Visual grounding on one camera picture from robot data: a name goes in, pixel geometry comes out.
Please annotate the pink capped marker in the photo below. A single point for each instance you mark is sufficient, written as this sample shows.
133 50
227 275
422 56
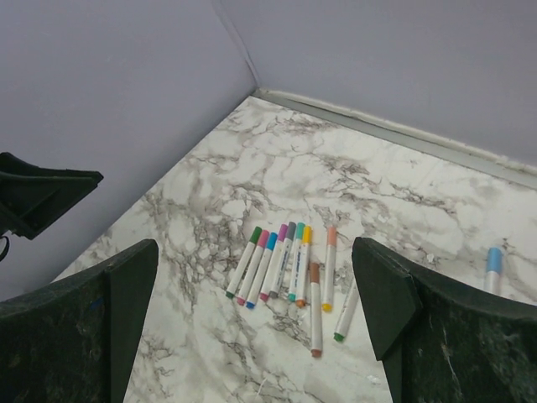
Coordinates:
242 295

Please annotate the yellow capped marker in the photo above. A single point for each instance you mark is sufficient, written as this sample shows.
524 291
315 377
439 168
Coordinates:
300 297

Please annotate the teal capped marker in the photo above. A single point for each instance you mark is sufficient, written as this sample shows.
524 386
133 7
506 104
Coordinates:
295 260

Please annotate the peach capped marker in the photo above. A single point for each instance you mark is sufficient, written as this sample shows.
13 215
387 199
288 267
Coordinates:
330 265

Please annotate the brown capped marker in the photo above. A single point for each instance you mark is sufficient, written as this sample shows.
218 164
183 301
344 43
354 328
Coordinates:
316 345

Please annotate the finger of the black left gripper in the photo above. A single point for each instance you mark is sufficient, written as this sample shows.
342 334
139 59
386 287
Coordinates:
33 198

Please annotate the dark green capped marker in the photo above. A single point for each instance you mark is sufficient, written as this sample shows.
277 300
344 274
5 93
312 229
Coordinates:
242 264

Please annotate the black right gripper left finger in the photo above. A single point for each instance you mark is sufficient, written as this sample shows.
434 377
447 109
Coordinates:
76 339

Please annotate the purple capped marker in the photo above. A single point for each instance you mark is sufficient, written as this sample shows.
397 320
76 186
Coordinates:
273 263

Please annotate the light blue capped marker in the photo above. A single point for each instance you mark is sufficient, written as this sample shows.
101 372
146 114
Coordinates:
494 270

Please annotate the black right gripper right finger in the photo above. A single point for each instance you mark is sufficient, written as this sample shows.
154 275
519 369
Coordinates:
440 340

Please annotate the grey capped marker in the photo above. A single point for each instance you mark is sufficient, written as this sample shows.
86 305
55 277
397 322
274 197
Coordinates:
285 242

